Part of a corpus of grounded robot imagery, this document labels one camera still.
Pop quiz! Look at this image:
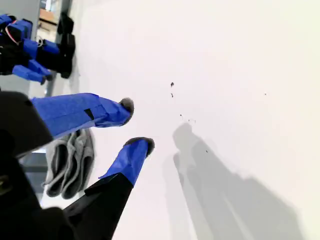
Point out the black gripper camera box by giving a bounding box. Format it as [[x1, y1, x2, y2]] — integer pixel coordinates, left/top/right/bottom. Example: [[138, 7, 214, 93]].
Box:
[[56, 12, 77, 80]]

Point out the grey striped towel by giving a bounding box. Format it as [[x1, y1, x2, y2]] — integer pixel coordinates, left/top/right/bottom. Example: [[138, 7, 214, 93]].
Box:
[[41, 128, 96, 201]]

